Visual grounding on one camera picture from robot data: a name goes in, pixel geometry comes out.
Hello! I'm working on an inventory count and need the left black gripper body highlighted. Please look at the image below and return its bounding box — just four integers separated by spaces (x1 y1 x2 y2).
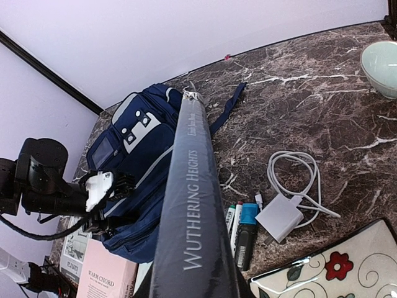
83 214 136 238

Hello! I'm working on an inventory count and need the grey ianra magazine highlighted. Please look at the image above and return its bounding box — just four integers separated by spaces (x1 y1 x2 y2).
60 227 91 284

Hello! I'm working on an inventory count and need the pink Warm Chord book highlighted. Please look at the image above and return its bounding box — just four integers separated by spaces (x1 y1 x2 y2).
76 239 138 298

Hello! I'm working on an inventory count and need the navy blue student backpack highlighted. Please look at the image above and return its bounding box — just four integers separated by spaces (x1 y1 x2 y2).
86 81 248 264

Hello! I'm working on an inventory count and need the Wuthering Heights dark book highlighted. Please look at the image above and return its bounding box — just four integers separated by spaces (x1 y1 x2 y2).
149 91 241 297

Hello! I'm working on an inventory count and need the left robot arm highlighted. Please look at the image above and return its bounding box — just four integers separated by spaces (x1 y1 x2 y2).
1 138 139 241

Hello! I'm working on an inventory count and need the black marker blue cap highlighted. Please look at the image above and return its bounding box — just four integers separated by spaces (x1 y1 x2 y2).
234 203 259 271

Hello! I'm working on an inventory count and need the white USB charger block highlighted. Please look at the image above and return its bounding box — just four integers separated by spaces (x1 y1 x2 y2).
256 194 304 243

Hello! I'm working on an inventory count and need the floral square plate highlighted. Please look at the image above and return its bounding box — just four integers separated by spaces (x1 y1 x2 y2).
248 218 396 298

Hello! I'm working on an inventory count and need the pale green ceramic bowl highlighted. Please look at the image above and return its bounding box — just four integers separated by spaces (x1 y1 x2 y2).
360 41 396 99

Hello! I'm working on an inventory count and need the left black frame post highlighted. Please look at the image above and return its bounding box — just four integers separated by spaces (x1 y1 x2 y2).
1 31 104 115

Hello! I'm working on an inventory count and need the black frame post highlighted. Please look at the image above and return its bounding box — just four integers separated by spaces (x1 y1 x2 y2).
1 31 104 115
382 0 397 41

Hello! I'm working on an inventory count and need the white charger cable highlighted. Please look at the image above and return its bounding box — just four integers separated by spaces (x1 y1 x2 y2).
254 150 341 229

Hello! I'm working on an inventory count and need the right black frame post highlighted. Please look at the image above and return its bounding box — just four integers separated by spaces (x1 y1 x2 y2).
382 0 397 41

